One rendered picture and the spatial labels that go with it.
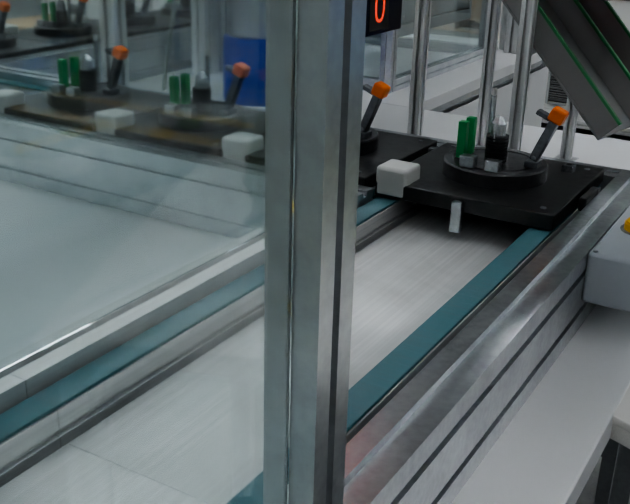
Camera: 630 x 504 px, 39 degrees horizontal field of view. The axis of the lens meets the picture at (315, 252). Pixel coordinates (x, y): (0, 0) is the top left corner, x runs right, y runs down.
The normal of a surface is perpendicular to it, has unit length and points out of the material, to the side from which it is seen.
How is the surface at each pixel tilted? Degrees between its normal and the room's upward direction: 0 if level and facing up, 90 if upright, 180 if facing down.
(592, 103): 90
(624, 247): 0
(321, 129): 90
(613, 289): 90
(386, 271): 0
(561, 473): 0
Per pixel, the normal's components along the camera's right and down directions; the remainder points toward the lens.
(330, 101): 0.86, 0.22
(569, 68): -0.65, 0.27
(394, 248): 0.03, -0.93
